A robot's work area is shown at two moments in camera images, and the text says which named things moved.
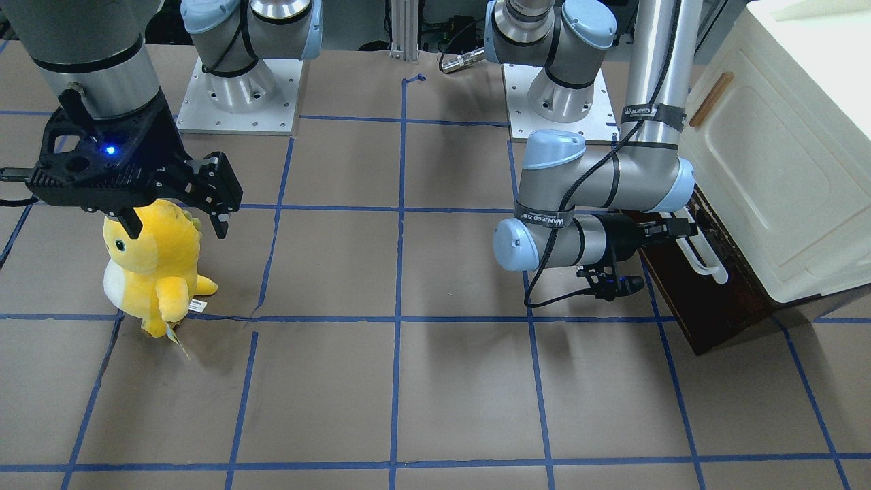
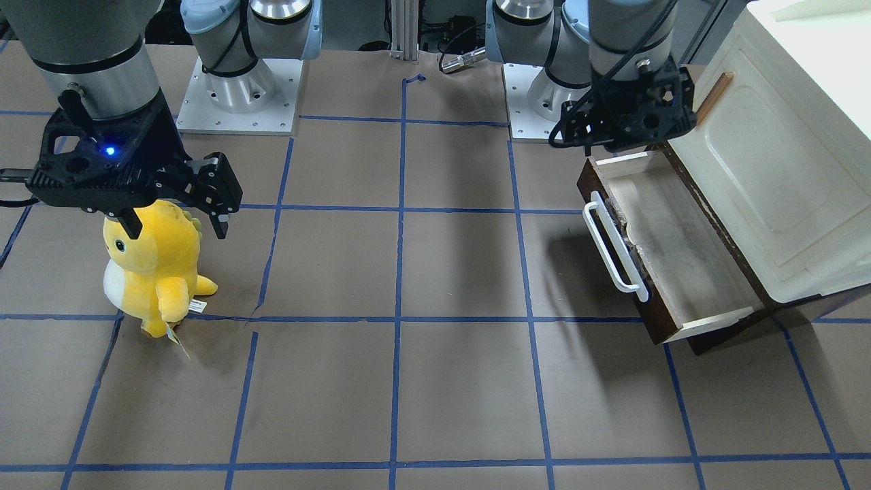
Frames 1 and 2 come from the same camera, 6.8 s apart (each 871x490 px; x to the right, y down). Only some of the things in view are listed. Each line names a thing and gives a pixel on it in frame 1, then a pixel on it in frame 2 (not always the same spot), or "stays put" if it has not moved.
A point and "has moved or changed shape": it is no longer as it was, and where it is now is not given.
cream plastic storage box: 780,127 stays put
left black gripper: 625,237 → 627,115
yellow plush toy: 152,278 stays put
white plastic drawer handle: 699,254 has moved or changed shape
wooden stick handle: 717,92 stays put
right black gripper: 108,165 stays put
